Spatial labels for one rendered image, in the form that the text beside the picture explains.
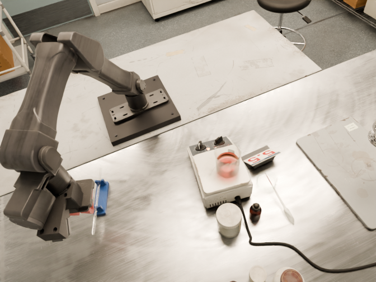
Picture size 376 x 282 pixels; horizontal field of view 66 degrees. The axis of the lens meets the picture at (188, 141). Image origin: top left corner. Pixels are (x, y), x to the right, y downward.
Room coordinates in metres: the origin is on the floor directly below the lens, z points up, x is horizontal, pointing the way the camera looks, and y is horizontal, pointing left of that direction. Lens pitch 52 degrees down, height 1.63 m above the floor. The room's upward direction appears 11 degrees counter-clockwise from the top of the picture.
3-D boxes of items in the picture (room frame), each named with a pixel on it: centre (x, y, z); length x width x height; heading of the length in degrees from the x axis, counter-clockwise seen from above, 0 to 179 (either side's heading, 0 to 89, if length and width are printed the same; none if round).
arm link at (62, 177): (0.33, 0.28, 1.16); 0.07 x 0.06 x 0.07; 161
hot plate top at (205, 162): (0.39, -0.07, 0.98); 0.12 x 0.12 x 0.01; 5
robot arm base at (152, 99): (0.73, 0.14, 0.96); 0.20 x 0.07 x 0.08; 106
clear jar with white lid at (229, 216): (0.26, -0.06, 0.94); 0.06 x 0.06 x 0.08
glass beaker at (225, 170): (0.37, -0.09, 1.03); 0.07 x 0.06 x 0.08; 11
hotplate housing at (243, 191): (0.41, -0.07, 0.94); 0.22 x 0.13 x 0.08; 5
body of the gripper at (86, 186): (0.34, 0.28, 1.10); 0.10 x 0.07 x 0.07; 86
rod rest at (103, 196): (0.41, 0.27, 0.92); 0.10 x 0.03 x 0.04; 176
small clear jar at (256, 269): (0.14, -0.09, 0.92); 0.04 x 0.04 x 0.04
